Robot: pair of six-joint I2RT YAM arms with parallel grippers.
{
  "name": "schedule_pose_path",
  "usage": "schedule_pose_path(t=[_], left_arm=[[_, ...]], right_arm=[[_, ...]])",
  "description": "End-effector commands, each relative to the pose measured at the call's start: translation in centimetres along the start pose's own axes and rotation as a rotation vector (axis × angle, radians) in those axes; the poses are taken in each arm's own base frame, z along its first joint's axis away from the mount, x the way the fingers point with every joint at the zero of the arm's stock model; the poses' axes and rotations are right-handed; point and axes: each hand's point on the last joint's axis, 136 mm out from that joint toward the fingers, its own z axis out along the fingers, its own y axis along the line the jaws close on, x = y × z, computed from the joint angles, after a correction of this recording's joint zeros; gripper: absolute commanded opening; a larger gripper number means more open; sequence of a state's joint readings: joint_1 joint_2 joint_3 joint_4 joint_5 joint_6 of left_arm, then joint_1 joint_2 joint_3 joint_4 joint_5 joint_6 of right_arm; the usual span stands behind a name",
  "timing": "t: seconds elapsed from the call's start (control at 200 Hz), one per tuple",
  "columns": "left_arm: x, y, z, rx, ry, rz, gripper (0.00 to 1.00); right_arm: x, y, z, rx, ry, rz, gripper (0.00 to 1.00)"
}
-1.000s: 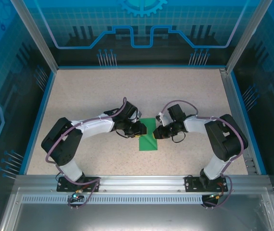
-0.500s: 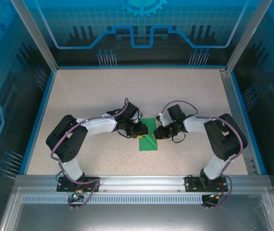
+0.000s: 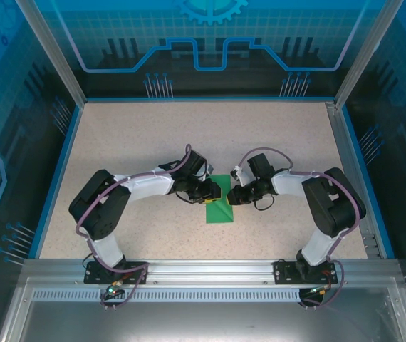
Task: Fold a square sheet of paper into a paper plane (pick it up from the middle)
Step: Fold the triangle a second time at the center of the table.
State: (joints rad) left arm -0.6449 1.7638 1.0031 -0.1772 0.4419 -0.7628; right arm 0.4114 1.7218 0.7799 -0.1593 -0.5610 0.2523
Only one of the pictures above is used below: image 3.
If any green paper sheet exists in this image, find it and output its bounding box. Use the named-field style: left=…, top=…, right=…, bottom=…
left=205, top=174, right=235, bottom=224

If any brushed metal sheet panel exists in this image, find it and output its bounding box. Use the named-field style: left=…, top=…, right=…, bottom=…
left=0, top=277, right=406, bottom=342

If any blue table edge strip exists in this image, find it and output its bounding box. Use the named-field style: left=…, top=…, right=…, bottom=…
left=340, top=105, right=397, bottom=259
left=27, top=105, right=83, bottom=259

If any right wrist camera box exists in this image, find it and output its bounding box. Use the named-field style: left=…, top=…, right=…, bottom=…
left=229, top=164, right=253, bottom=189

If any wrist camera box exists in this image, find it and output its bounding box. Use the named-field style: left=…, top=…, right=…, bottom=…
left=229, top=164, right=253, bottom=189
left=197, top=162, right=214, bottom=181

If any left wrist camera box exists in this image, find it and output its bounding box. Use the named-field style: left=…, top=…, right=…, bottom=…
left=197, top=162, right=214, bottom=181

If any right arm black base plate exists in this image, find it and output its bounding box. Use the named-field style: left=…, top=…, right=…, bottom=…
left=273, top=259, right=338, bottom=285

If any aluminium side rail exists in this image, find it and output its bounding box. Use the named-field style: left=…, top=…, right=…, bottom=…
left=326, top=101, right=384, bottom=259

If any slotted grey cable duct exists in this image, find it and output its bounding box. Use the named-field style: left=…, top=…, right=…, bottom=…
left=31, top=289, right=397, bottom=304

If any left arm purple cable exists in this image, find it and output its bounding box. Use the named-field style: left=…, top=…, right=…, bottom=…
left=76, top=143, right=150, bottom=311

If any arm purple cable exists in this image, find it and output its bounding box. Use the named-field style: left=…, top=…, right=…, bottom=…
left=236, top=147, right=367, bottom=311
left=76, top=143, right=150, bottom=311

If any cable connector with orange light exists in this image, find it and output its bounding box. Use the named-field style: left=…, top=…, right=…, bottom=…
left=308, top=284, right=333, bottom=296

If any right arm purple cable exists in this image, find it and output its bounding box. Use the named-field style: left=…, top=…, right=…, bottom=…
left=236, top=147, right=367, bottom=311

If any cable connector with green light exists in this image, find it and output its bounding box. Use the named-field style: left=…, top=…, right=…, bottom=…
left=105, top=279, right=125, bottom=297

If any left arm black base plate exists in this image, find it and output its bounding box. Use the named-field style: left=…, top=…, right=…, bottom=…
left=84, top=261, right=150, bottom=285

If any aluminium frame post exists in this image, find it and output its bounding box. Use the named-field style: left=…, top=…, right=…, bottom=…
left=334, top=0, right=405, bottom=108
left=14, top=0, right=87, bottom=108

